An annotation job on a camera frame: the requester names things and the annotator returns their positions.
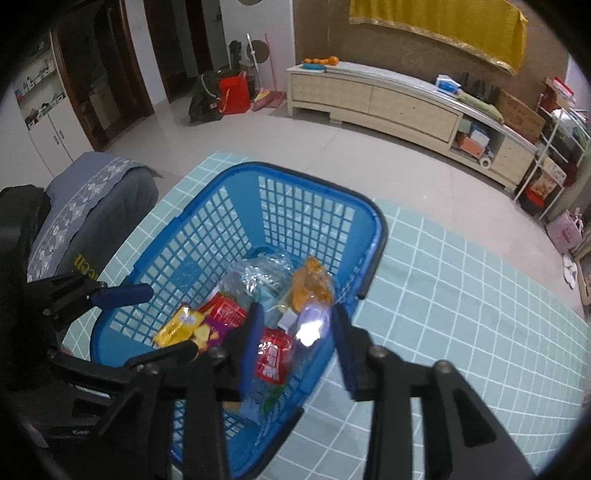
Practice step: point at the white mop pole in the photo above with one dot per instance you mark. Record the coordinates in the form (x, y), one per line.
(252, 55)

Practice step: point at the long green-edged sandwich packet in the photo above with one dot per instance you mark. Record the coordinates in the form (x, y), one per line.
(268, 401)

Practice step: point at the heap of oranges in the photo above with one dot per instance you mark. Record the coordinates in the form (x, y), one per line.
(323, 60)

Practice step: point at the brown round wall plaque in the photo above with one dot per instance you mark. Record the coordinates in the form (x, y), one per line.
(262, 50)
(249, 2)

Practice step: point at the blue tissue box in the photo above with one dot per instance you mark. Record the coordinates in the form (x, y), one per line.
(448, 85)

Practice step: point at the light blue box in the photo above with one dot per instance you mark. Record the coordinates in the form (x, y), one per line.
(479, 133)

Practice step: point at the yellow cloth cover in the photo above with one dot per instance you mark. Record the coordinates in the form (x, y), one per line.
(438, 18)

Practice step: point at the orange box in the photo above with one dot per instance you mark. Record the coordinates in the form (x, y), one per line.
(468, 147)

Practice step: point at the beige low cabinet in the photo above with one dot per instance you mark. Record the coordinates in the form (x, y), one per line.
(406, 108)

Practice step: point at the black bag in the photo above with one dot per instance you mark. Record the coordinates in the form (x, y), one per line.
(203, 99)

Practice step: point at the blue plastic basket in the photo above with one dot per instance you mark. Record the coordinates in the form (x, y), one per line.
(286, 203)

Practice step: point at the red white box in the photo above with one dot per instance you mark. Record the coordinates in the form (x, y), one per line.
(561, 92)

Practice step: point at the white cupboard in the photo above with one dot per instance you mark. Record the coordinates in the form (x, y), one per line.
(55, 134)

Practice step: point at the black router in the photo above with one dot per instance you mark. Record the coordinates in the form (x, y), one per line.
(480, 87)

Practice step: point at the red bag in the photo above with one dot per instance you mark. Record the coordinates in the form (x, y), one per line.
(234, 94)

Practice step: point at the orange snack packet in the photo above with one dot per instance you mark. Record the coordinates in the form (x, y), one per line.
(311, 281)

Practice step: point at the brown picture box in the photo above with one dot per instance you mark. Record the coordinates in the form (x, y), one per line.
(545, 188)

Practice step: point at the green folded cloth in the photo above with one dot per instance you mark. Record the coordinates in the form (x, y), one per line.
(480, 107)

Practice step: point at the grey embroidered chair cover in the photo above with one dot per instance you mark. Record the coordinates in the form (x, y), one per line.
(92, 198)

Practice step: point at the large red snack packet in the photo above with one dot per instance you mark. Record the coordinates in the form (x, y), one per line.
(274, 355)

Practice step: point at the teal checkered tablecloth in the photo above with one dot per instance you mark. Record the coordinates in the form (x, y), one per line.
(438, 300)

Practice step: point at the yellow purple chips packet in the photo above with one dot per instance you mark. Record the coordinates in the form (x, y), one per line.
(184, 327)

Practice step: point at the white slipper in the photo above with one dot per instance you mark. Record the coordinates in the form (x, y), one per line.
(574, 279)
(569, 265)

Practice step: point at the dark wooden door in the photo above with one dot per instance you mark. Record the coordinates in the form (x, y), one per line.
(106, 69)
(184, 46)

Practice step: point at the blue fruit plate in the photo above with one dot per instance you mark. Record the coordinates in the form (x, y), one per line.
(314, 67)

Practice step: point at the brown cardboard box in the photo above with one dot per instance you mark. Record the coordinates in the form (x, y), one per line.
(521, 115)

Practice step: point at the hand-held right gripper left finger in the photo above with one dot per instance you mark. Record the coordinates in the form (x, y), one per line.
(251, 350)

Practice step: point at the white shelf rack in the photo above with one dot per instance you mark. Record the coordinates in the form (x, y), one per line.
(554, 152)

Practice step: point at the pink bag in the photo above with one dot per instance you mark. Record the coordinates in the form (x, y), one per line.
(565, 233)

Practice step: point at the white paper roll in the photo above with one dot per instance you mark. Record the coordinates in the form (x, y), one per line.
(487, 161)

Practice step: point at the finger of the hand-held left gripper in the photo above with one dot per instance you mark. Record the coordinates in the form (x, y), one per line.
(175, 353)
(124, 295)

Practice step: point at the clear cartoon bread packet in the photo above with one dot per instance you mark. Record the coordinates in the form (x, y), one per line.
(258, 277)

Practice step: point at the small red snack packet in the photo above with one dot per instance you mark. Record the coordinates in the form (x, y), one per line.
(226, 314)

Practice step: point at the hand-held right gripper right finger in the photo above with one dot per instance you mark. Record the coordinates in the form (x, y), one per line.
(345, 355)

